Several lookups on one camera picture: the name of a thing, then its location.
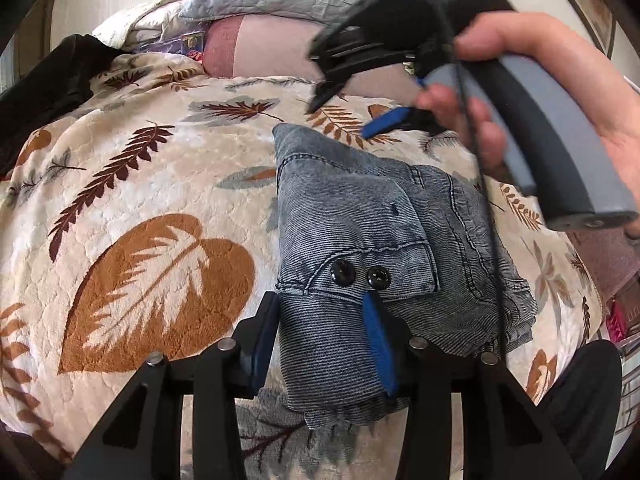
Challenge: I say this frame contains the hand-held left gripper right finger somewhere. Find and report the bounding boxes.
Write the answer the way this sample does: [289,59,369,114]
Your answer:
[361,291,583,480]

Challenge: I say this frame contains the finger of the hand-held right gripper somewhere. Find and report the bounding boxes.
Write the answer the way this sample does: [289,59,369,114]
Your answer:
[305,76,349,113]
[362,107,443,141]

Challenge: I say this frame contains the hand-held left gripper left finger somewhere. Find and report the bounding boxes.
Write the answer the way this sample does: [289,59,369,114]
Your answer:
[62,291,281,480]

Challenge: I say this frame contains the blue-grey denim pants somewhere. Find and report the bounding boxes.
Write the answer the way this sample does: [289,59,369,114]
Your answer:
[272,122,538,431]

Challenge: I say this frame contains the person's right hand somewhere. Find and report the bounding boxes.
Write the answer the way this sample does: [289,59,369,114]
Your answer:
[416,11,640,172]

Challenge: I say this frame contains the pink striped bed cover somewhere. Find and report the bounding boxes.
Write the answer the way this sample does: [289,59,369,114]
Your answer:
[202,15,640,321]

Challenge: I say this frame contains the purple printed packet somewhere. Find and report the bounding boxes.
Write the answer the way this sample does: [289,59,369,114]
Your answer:
[135,30,206,61]

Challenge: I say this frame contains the white quilt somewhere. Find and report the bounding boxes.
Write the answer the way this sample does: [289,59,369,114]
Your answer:
[92,0,211,51]

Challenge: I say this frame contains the beige leaf-print blanket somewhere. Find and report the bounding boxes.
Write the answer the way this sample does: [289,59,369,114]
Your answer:
[0,50,606,480]

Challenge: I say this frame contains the pink printed cloth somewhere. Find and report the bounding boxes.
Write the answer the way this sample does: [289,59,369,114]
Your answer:
[605,295,636,346]

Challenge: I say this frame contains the black jacket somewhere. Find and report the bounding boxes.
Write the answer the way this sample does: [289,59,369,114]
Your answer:
[0,34,116,176]

